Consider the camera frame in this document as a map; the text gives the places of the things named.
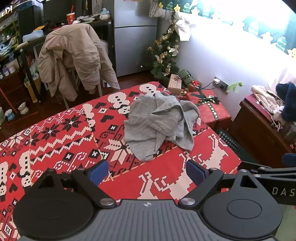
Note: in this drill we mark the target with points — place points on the red patterned blanket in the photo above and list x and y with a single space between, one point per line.
69 139

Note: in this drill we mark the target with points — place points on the red gift box green ribbon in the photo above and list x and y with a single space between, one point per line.
208 109

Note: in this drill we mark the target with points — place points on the red broom stick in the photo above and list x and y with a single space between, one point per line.
8 99

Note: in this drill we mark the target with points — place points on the green striped gift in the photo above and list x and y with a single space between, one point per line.
186 76

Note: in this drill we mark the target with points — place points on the white cloth pile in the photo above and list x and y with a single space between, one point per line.
266 99

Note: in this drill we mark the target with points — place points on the yellow box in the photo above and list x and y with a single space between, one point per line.
31 91

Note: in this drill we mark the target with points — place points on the blue fuzzy cloth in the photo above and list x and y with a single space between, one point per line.
289 99

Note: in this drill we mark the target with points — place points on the wall socket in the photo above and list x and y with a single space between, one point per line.
222 85

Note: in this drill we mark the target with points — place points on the light blue cloth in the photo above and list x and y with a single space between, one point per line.
32 36

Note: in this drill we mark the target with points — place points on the cluttered wooden shelf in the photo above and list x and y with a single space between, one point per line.
9 81

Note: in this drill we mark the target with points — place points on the decorated christmas tree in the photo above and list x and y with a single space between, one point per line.
161 58

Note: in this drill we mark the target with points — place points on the green printed curtain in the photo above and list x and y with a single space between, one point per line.
187 8

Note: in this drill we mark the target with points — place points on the dark green perforated crate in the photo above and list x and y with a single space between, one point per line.
227 139

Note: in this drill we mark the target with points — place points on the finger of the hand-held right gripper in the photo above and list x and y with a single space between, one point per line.
289 159
277 175

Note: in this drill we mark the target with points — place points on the white chair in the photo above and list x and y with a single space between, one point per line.
100 90

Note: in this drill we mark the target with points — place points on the black desk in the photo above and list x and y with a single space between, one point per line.
111 46

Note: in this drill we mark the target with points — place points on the grey knit sweater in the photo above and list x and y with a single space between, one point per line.
150 120

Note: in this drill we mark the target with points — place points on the beige padded jacket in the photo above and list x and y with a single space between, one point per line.
76 51

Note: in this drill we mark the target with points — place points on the brown wrapped gift box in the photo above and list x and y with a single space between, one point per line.
174 84

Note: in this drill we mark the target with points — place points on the red paper cup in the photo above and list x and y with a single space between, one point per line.
70 18

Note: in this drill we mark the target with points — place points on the silver refrigerator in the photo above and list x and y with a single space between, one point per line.
134 46

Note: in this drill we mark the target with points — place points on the wooden cabinet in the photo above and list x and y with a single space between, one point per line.
254 134

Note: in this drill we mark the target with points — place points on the green plant leaf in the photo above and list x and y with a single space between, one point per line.
234 86

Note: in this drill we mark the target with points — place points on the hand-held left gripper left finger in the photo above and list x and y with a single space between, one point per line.
99 172

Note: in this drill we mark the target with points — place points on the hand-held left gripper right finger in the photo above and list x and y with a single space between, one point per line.
194 172

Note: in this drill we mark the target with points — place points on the white blue figurine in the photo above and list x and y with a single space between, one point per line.
105 14

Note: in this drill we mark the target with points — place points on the white cloth bundle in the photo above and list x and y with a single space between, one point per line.
183 30

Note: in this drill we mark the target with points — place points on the small red gift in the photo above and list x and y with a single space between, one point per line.
194 85

